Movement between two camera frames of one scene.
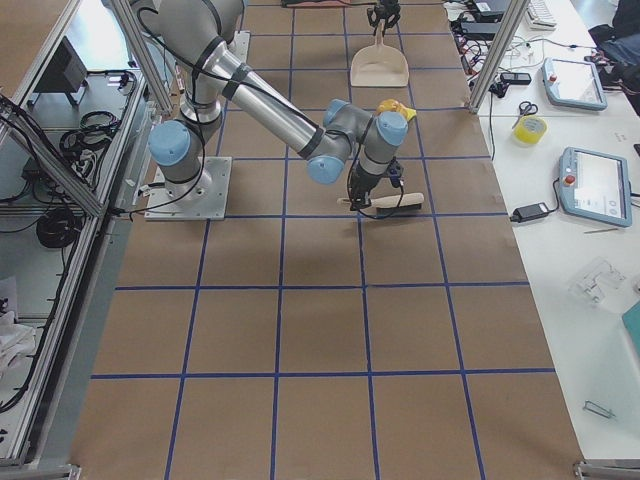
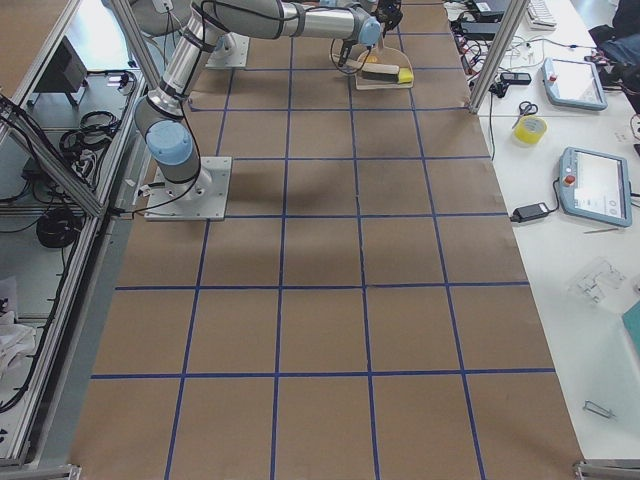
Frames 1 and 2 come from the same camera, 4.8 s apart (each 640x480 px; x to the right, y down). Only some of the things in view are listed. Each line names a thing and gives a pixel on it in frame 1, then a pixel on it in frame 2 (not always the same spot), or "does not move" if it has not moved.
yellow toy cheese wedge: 410,113 to 405,75
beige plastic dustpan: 379,65 does not move
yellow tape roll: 529,129 does not move
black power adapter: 529,212 does not move
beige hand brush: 399,202 to 376,72
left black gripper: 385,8 does not move
